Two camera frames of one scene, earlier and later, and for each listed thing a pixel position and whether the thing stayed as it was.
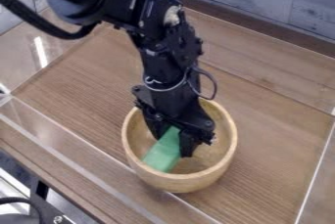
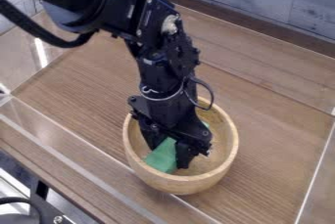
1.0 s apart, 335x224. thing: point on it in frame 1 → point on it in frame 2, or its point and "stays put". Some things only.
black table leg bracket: x=51 y=213 stays put
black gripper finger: x=157 y=123 → x=154 y=136
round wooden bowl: x=195 y=171 stays put
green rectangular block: x=164 y=154 stays put
